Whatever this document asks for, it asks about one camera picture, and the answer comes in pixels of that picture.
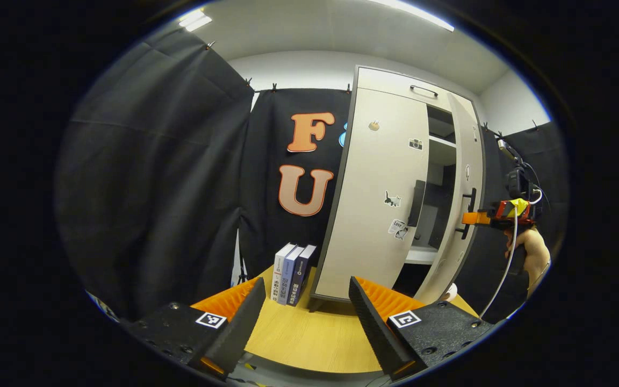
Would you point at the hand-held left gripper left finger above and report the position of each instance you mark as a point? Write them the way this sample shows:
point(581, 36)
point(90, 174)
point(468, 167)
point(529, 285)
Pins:
point(239, 328)

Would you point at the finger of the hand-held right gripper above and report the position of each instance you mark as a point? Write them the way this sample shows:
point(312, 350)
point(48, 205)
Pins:
point(475, 217)

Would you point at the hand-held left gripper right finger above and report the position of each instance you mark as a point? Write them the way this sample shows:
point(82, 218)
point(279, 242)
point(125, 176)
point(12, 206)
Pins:
point(374, 333)

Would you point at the headphone sticker shoe cabinet door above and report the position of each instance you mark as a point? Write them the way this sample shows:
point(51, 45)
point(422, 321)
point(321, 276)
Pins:
point(462, 156)

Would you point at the beige double-door shoe cabinet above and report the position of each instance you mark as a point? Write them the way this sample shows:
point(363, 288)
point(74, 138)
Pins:
point(422, 253)

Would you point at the camera sticker shoe cabinet door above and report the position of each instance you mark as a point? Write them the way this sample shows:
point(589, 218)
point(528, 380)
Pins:
point(374, 177)

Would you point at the small white device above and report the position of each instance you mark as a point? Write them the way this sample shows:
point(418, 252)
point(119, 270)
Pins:
point(505, 148)

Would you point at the white book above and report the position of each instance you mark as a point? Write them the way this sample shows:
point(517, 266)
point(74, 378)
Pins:
point(281, 269)

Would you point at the grey-blue book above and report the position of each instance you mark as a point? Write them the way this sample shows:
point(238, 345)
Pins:
point(291, 274)

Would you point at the black backdrop cloth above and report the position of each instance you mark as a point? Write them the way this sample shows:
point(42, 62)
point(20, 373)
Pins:
point(153, 188)

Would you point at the long ceiling light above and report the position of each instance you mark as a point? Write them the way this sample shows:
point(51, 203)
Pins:
point(417, 11)

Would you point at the short ceiling light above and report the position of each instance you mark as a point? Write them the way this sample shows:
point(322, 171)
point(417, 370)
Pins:
point(195, 20)

